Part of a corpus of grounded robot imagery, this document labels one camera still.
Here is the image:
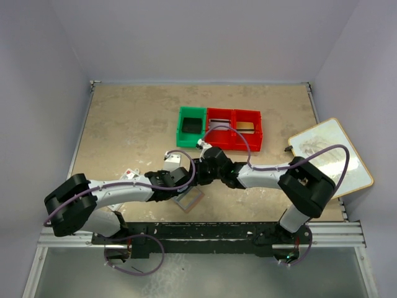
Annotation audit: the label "red plastic bin right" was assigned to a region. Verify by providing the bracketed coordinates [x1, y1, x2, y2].
[233, 109, 263, 152]

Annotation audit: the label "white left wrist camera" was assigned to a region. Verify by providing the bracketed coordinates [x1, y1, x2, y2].
[163, 153, 182, 172]

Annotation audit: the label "pink leather card holder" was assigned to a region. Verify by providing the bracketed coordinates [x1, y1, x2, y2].
[172, 187, 204, 213]

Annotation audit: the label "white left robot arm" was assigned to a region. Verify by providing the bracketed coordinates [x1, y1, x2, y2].
[44, 166, 195, 243]

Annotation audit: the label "black VIP cards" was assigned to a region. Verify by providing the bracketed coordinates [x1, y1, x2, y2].
[181, 117, 203, 134]

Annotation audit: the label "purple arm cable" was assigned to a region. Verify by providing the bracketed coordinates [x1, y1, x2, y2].
[42, 150, 196, 276]
[198, 125, 350, 268]

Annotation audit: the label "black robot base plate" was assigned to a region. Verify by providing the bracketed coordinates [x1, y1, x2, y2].
[92, 222, 313, 260]

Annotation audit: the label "gold magnetic stripe cards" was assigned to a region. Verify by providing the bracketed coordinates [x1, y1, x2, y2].
[236, 122, 256, 134]

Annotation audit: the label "green plastic bin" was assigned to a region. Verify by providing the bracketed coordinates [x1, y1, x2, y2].
[176, 106, 207, 148]

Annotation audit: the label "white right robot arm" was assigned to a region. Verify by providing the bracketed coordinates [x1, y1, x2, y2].
[189, 147, 336, 243]

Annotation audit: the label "red plastic bin middle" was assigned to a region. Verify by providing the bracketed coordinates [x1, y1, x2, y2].
[204, 107, 235, 150]

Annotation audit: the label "silver magnetic stripe cards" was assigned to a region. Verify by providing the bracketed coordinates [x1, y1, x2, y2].
[208, 119, 231, 130]

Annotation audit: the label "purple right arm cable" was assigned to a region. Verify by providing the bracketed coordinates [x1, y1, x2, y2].
[198, 125, 350, 268]

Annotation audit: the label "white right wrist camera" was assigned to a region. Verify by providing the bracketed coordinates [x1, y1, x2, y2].
[196, 138, 212, 156]

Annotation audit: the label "red plastic bin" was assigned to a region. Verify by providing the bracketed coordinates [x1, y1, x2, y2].
[204, 107, 235, 150]
[233, 109, 263, 152]

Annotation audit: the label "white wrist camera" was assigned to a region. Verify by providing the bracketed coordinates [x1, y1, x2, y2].
[196, 138, 212, 156]
[163, 153, 182, 172]

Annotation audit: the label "yellow framed whiteboard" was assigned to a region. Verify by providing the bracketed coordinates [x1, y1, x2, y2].
[288, 118, 373, 198]

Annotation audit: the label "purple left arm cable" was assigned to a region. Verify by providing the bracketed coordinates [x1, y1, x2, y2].
[42, 150, 196, 276]

